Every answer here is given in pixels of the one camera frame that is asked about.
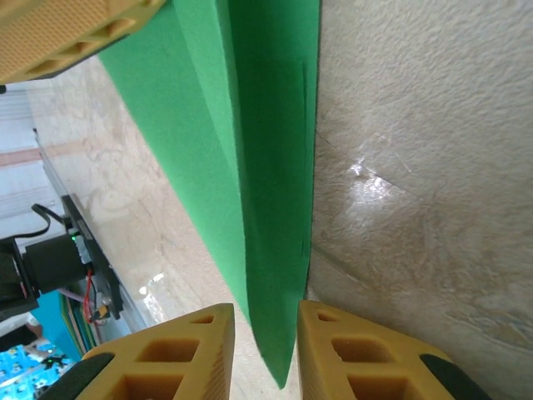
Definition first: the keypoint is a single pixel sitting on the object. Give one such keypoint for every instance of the blue patterned cloth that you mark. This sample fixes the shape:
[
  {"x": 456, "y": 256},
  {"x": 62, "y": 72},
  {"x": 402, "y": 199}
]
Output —
[{"x": 21, "y": 371}]

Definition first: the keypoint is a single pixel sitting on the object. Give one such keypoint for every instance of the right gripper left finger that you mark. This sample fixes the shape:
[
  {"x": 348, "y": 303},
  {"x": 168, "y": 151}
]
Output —
[{"x": 166, "y": 354}]

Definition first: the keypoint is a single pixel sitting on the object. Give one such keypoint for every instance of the green cloth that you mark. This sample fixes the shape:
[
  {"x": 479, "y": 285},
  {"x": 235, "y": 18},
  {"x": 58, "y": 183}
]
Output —
[{"x": 250, "y": 125}]

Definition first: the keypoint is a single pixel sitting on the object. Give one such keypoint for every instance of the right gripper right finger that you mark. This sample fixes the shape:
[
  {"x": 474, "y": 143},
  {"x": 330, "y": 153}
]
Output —
[{"x": 375, "y": 358}]

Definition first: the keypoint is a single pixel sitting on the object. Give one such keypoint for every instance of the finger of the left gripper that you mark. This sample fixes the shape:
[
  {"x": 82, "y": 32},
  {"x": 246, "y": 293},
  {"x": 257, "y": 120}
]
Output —
[{"x": 62, "y": 33}]

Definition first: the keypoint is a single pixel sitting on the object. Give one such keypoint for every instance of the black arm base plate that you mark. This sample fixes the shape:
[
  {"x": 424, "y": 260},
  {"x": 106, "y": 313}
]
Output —
[{"x": 104, "y": 283}]

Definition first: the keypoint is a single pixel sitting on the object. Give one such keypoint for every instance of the teal sheet stack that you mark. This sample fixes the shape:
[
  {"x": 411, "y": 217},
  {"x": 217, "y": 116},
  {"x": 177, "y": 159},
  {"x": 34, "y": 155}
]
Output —
[{"x": 58, "y": 321}]

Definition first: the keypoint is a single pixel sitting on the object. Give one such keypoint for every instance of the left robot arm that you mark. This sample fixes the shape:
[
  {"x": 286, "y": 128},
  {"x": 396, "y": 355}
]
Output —
[{"x": 50, "y": 262}]

